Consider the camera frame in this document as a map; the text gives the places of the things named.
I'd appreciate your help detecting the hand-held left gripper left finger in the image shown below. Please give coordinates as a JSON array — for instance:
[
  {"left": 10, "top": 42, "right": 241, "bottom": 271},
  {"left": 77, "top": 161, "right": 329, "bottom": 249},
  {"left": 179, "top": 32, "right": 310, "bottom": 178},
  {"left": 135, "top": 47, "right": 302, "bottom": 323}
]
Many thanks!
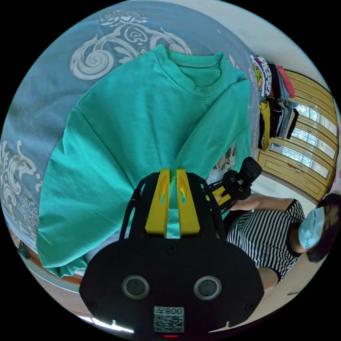
[{"left": 145, "top": 168, "right": 171, "bottom": 239}]

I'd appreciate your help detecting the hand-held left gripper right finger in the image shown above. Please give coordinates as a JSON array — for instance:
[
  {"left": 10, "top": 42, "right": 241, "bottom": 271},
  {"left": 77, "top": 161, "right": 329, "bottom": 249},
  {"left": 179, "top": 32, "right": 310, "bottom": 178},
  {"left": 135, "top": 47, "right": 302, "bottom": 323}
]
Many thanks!
[{"left": 177, "top": 168, "right": 201, "bottom": 236}]

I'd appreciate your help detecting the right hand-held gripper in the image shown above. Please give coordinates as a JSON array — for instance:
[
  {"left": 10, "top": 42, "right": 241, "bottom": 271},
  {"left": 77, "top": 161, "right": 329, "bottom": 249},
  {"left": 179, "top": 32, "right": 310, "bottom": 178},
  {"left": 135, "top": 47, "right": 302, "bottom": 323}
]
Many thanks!
[{"left": 204, "top": 170, "right": 253, "bottom": 213}]

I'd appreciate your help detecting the green long sleeve shirt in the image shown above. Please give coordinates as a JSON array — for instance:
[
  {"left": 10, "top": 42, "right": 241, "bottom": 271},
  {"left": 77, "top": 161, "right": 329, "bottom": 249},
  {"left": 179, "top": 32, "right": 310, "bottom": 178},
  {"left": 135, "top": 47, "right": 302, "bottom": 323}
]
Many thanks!
[{"left": 36, "top": 44, "right": 252, "bottom": 277}]

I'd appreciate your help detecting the person's right forearm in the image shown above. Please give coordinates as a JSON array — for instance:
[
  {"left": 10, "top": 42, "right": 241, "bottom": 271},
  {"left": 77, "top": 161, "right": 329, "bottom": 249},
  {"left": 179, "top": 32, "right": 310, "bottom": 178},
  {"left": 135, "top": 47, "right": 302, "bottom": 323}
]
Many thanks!
[{"left": 249, "top": 194, "right": 297, "bottom": 212}]

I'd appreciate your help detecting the person's right hand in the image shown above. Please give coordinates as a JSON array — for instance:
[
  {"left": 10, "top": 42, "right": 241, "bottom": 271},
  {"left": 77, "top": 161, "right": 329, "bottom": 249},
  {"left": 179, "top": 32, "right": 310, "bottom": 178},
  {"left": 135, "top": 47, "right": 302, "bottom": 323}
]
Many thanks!
[{"left": 231, "top": 196, "right": 254, "bottom": 212}]

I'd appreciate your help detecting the person's body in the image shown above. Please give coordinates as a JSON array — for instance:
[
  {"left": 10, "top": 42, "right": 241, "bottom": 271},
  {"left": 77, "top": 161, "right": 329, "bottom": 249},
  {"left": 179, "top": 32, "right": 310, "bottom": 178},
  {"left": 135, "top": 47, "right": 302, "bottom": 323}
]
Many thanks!
[{"left": 226, "top": 191, "right": 341, "bottom": 288}]

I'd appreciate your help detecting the pile of clothes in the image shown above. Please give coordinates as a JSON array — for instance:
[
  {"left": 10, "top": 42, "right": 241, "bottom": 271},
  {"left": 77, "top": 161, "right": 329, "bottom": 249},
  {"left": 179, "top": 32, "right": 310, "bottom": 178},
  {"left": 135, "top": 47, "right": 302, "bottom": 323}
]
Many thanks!
[{"left": 250, "top": 54, "right": 299, "bottom": 152}]

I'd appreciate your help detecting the yellow wooden cupboard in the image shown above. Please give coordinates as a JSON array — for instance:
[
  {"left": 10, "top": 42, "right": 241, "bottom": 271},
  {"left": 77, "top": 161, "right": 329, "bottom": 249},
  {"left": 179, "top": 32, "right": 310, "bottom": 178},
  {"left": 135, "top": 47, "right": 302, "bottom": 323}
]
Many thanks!
[{"left": 260, "top": 68, "right": 340, "bottom": 203}]

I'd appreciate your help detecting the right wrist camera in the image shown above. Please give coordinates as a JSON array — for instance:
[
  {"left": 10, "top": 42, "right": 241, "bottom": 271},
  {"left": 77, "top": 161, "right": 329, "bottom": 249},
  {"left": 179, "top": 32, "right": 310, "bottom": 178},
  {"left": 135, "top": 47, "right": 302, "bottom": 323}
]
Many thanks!
[{"left": 243, "top": 156, "right": 262, "bottom": 182}]

